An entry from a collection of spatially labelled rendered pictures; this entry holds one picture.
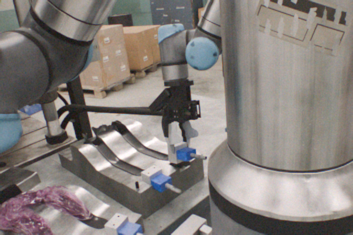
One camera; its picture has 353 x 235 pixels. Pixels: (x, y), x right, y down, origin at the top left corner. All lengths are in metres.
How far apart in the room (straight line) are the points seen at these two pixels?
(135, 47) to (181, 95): 4.59
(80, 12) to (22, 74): 0.08
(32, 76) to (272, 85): 0.23
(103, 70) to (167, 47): 3.90
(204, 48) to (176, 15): 7.22
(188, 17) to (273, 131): 7.61
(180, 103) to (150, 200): 0.28
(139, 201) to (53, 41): 0.64
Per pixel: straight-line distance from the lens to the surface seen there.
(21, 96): 0.33
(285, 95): 0.18
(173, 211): 0.97
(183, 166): 1.05
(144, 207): 0.94
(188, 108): 0.92
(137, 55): 5.50
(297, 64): 0.17
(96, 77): 4.87
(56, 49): 0.37
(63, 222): 0.91
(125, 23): 7.81
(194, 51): 0.75
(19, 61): 0.33
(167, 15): 8.11
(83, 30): 0.36
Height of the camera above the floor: 1.40
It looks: 22 degrees down
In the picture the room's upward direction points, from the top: 7 degrees counter-clockwise
